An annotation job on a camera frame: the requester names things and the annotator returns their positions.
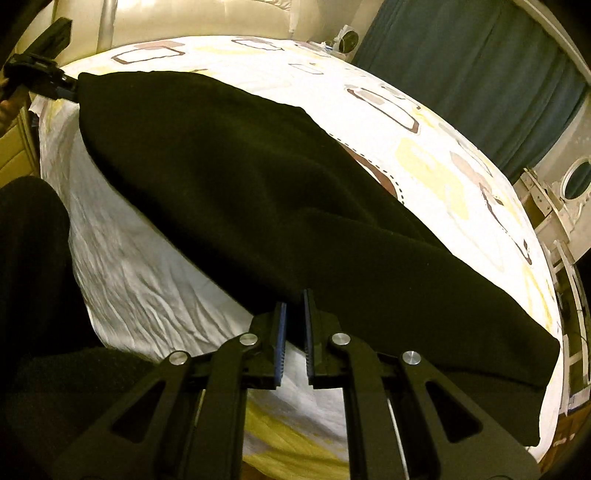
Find person's left hand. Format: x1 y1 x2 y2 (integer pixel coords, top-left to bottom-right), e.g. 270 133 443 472
0 78 24 126

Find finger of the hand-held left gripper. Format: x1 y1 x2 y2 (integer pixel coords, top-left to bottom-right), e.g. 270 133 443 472
46 76 80 102

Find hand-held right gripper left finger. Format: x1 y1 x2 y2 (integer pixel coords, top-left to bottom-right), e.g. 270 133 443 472
53 302 289 480

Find person's dark-clothed leg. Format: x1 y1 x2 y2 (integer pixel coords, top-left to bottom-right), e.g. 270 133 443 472
0 178 153 480

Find small round table clock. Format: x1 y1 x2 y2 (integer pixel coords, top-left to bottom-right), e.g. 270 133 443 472
338 28 361 54

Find patterned white bed sheet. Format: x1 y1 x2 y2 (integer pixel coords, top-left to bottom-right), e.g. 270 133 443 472
30 34 566 480

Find black pants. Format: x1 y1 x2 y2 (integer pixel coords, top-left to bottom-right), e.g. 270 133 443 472
76 70 560 448

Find cream padded headboard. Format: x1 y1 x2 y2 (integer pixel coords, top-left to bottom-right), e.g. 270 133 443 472
14 0 342 70

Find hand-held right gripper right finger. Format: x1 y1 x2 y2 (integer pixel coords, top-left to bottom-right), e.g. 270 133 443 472
302 288 541 480

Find blue curtain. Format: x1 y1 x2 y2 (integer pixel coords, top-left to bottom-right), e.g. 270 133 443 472
353 0 591 174

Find yellow nightstand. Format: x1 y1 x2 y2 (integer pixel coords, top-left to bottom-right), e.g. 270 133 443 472
0 106 40 178

